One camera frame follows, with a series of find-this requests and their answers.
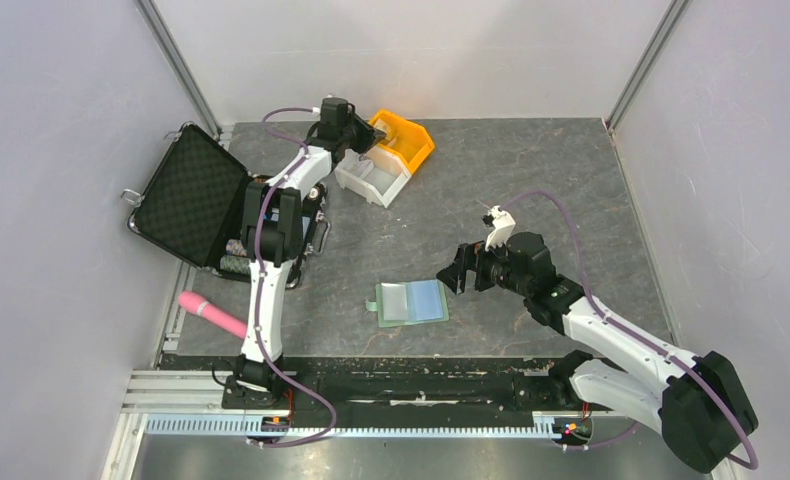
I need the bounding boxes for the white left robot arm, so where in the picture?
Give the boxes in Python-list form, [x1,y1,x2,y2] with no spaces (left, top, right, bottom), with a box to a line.
[233,96,383,408]

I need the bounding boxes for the pink handled tool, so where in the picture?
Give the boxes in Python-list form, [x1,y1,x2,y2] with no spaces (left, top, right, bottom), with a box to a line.
[177,291,247,339]

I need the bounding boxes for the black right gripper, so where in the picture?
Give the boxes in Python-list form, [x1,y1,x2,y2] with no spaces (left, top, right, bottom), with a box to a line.
[436,232,531,297]

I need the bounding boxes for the green card holder wallet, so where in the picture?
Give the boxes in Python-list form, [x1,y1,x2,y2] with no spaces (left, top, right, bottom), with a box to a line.
[365,280,450,328]

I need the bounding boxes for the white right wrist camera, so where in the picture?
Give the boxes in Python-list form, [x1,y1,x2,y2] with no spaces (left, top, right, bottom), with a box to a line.
[482,205,516,251]

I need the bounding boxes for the orange plastic bin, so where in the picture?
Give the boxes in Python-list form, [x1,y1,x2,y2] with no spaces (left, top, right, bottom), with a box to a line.
[370,109,435,175]

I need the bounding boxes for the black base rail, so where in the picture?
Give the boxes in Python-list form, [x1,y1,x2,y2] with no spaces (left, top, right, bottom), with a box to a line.
[221,357,584,429]

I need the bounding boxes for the purple chip stack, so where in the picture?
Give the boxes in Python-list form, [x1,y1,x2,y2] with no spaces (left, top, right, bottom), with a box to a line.
[225,239,248,257]

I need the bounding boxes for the white plastic bin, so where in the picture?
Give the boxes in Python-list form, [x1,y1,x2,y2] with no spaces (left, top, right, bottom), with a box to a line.
[334,146,412,208]

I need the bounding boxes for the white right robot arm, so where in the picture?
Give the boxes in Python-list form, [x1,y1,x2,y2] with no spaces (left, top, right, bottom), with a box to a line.
[437,232,759,473]

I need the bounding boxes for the green brown chip stack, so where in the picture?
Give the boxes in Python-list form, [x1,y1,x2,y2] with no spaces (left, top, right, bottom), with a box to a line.
[219,255,250,276]

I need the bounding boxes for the black poker chip case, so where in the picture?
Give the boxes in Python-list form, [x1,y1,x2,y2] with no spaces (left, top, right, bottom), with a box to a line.
[128,123,327,288]

